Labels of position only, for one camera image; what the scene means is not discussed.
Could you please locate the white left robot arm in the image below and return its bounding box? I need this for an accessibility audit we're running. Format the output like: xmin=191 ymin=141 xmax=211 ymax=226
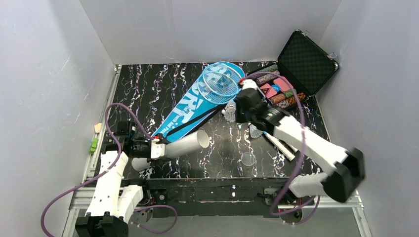
xmin=75 ymin=140 xmax=151 ymax=237

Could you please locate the white shuttlecock black band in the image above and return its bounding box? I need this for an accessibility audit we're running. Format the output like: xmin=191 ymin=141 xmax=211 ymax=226
xmin=249 ymin=123 xmax=263 ymax=139

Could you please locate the green clip on rail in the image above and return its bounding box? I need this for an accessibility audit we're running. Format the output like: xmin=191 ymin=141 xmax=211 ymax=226
xmin=89 ymin=137 xmax=98 ymax=155

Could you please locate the blue racket cover bag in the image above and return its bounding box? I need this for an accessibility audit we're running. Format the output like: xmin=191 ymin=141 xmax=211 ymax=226
xmin=153 ymin=62 xmax=245 ymax=142

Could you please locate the black poker chip case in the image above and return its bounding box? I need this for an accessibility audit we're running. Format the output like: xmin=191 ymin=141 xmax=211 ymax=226
xmin=248 ymin=29 xmax=340 ymax=103

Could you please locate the blue racket white grip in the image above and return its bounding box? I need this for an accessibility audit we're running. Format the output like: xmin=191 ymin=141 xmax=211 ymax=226
xmin=197 ymin=64 xmax=296 ymax=161

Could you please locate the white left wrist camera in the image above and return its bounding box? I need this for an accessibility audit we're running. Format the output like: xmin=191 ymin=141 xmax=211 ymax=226
xmin=150 ymin=136 xmax=166 ymax=160

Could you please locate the clear plastic tube lid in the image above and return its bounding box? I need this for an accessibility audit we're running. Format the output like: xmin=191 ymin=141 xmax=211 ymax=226
xmin=240 ymin=152 xmax=256 ymax=167

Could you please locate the pink playing card deck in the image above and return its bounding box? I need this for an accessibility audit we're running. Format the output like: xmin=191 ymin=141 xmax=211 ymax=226
xmin=273 ymin=78 xmax=293 ymax=92

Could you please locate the silver shuttlecock tube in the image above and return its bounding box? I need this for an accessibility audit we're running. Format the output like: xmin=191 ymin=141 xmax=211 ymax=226
xmin=131 ymin=130 xmax=210 ymax=171

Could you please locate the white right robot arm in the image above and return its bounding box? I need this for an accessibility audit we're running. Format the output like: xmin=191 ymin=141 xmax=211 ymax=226
xmin=235 ymin=88 xmax=366 ymax=203

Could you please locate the beige wooden block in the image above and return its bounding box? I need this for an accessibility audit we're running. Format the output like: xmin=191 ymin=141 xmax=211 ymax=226
xmin=94 ymin=123 xmax=102 ymax=133

